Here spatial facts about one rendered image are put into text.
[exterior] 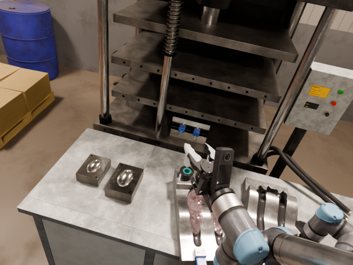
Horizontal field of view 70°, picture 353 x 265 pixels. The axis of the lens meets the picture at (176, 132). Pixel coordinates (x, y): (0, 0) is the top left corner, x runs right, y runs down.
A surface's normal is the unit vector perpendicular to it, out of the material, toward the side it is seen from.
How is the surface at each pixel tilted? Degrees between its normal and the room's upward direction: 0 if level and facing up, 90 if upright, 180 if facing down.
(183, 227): 28
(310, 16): 90
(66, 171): 0
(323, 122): 90
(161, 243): 0
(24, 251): 0
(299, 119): 90
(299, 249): 62
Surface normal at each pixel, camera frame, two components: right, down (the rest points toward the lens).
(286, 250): -0.91, -0.33
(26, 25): 0.43, 0.60
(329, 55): -0.11, 0.59
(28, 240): 0.15, -0.78
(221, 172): 0.41, 0.17
